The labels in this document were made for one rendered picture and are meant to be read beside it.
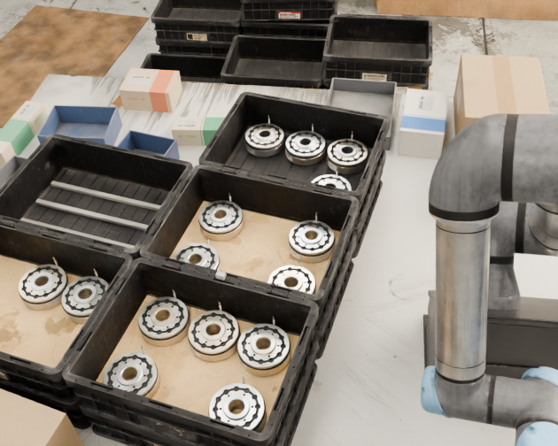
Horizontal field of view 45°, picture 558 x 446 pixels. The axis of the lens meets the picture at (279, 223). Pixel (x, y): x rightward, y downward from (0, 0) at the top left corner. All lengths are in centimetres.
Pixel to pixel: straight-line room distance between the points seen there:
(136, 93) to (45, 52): 188
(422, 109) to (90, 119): 100
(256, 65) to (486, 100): 126
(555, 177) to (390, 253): 85
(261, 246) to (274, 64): 149
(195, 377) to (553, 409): 65
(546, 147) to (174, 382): 82
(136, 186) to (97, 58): 216
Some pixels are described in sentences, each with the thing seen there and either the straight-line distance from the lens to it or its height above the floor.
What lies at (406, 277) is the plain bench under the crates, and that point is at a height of 70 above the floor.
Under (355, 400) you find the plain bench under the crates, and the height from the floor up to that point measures 70.
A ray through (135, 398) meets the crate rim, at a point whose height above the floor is 93.
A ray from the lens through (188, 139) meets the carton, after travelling 199.
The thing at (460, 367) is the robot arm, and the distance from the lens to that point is 105.
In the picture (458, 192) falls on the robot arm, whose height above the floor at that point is 135.
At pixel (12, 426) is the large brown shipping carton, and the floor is 90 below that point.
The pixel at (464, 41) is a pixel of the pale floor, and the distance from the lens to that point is 383.
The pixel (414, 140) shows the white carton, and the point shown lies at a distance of 191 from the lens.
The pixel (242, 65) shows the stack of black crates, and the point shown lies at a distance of 290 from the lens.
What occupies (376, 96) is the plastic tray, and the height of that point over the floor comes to 70.
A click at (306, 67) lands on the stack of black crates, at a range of 287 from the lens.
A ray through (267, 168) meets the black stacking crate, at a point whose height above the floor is 83.
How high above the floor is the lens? 197
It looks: 47 degrees down
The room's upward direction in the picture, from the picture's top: 4 degrees counter-clockwise
